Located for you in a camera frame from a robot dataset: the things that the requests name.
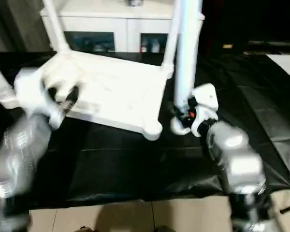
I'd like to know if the white plastic table top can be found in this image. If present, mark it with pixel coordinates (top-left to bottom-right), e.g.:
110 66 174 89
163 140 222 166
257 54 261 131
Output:
0 49 177 141

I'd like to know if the black mat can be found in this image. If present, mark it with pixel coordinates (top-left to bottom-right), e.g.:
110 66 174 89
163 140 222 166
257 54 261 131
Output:
0 49 290 210

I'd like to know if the grey curtain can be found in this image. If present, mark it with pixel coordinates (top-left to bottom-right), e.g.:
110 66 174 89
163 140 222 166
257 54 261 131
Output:
0 0 51 53

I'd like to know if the white cabinet with glass doors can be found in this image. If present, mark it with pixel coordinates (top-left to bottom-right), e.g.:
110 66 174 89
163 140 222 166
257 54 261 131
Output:
40 0 206 54

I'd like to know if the flat white board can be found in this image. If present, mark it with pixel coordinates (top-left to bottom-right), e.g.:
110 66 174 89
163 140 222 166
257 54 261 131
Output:
265 54 290 85

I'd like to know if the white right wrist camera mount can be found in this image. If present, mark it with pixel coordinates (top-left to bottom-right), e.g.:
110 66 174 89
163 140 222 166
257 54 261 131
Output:
189 83 219 138

